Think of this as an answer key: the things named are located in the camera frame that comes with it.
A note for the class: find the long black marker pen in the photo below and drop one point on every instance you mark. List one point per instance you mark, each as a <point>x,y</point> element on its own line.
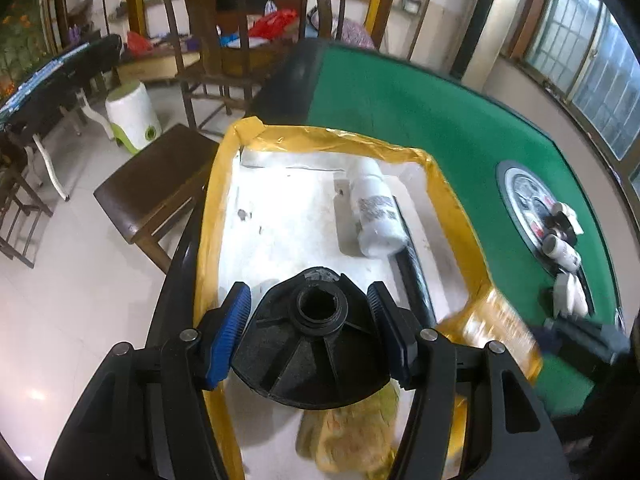
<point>415,280</point>

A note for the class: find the dark wooden chair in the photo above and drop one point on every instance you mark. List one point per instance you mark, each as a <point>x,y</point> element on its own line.
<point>210,35</point>

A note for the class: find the small red plastic bag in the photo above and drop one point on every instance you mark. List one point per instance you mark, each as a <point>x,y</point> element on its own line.
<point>139,42</point>

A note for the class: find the brown wooden stool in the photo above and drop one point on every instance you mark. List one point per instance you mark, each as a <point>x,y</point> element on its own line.
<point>160,185</point>

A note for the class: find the small white grey-print bottle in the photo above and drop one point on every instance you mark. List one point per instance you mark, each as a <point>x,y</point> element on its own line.
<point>570,292</point>

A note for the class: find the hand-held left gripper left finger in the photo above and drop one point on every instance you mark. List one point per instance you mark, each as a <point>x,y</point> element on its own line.
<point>232,330</point>

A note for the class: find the large white plastic bottle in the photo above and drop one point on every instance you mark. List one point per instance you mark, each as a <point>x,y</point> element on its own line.
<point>375,210</point>

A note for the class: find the floral cloth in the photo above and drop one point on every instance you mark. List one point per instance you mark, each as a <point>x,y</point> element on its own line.
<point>350,32</point>

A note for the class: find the barred window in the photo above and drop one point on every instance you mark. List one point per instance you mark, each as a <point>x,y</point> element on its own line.
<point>585,35</point>

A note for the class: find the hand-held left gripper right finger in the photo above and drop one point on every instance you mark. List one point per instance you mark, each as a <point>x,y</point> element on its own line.
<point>392,330</point>

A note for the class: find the yellow-taped white foam box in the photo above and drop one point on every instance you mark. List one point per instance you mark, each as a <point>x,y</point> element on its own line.
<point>290,210</point>

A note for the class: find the white standing air conditioner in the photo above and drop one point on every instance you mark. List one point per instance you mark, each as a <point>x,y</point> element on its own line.
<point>492,20</point>

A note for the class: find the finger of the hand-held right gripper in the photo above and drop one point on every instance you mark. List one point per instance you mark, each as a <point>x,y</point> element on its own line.
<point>585,337</point>

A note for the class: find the white squeeze tube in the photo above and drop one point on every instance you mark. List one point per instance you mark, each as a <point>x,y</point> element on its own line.
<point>570,212</point>

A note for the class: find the black fan-shaped plastic part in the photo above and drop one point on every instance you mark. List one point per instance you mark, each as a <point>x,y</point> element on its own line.
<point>310,360</point>

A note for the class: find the round wheel-print table centre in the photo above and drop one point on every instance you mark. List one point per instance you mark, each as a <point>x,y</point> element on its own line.
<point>525,200</point>

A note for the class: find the white bottle with green label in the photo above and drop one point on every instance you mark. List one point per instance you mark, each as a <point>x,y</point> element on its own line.
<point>562,250</point>

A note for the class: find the black covered table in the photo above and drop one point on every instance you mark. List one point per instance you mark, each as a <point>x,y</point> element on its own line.
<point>55,90</point>

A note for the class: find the small grey shelf device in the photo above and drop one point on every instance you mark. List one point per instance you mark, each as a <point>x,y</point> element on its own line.
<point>412,5</point>

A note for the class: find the dark folding chair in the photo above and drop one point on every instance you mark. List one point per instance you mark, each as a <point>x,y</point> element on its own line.
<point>17,200</point>

